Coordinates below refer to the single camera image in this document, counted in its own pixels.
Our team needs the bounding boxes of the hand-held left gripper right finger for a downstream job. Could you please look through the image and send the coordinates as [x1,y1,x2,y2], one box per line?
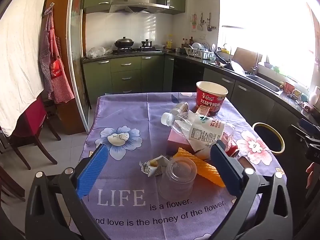
[211,140,293,240]

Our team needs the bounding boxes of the small clear plastic bottle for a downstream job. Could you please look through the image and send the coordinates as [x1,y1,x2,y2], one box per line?
[170,102,190,116]

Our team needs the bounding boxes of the wooden cutting board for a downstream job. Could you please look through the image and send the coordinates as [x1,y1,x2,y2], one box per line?
[234,47,263,67]

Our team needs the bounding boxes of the red instant noodle cup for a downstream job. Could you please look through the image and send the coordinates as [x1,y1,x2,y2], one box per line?
[195,81,228,117]

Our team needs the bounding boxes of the yellow rim trash bin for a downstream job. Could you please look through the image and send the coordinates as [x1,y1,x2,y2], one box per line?
[252,122,286,170]

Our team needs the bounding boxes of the black frying pan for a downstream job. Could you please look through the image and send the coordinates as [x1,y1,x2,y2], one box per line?
[214,47,233,65]

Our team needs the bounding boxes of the white plate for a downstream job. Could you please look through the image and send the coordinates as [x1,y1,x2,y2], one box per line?
[230,61,247,76]

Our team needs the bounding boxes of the purple floral tablecloth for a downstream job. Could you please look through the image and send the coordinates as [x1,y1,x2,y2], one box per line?
[69,92,288,240]

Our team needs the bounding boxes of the dark stone countertop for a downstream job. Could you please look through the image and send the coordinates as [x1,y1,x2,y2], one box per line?
[82,50,320,127]

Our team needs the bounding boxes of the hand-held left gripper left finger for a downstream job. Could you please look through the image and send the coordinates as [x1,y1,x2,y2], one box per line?
[25,144,110,240]

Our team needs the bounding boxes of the white jug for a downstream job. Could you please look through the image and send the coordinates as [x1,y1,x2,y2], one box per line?
[308,86,320,107]

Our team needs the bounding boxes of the black gas stove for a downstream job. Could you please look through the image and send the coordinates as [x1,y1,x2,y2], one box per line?
[112,47,163,55]

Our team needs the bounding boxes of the red checked apron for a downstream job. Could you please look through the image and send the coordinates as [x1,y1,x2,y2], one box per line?
[47,11,75,104]

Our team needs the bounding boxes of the purple checked apron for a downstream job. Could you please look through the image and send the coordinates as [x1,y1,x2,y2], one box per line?
[39,27,54,93]

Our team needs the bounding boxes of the red container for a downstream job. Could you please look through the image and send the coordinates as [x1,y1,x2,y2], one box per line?
[284,80,297,93]

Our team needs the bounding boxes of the red cushioned chair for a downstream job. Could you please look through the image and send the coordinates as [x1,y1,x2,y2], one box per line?
[9,96,62,170]

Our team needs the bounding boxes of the white yellow wrapper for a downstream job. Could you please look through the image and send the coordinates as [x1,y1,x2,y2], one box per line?
[139,155,173,178]

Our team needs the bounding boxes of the dark sauce bottles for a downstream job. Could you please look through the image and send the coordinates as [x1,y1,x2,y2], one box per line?
[181,37,195,48]

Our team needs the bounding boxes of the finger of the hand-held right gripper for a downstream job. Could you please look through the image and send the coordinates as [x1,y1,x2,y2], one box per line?
[287,124,312,143]
[299,118,320,134]

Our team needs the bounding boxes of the clear plastic bag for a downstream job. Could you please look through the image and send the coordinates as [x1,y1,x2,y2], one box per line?
[86,46,113,59]

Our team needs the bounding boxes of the steel faucet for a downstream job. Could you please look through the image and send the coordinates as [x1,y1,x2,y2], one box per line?
[250,52,259,77]

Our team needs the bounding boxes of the glass sliding door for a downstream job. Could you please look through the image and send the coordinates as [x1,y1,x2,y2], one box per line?
[67,0,92,133]

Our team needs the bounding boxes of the large white label water bottle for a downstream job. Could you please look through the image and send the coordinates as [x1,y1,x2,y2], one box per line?
[161,112,235,153]

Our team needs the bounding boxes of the pink cardboard box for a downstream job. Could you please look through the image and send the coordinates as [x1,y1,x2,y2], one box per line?
[167,129,198,155]

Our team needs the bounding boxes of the orange ribbed wrapper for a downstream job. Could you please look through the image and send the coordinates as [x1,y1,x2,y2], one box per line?
[173,147,227,188]

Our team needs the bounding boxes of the hanging kitchen utensils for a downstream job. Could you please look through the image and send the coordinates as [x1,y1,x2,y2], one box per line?
[198,12,216,32]

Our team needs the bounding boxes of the white dish rack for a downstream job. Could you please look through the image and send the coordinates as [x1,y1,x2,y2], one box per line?
[184,42,213,59]

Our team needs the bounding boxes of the clear plastic cup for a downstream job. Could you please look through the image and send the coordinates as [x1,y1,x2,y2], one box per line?
[157,157,198,202]

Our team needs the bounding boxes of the black wok with lid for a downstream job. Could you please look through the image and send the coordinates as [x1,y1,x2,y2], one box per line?
[114,37,135,49]

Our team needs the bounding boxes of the steel sink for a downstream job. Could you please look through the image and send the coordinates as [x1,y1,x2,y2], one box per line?
[246,74,281,93]

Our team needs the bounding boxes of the person's right hand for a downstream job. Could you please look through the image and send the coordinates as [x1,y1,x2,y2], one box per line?
[305,162,316,188]

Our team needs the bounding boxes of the white hanging cloth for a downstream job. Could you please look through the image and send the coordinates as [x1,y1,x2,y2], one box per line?
[0,0,52,137]

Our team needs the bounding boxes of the dark wooden chair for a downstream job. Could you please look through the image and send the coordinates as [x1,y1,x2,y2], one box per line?
[0,161,26,203]

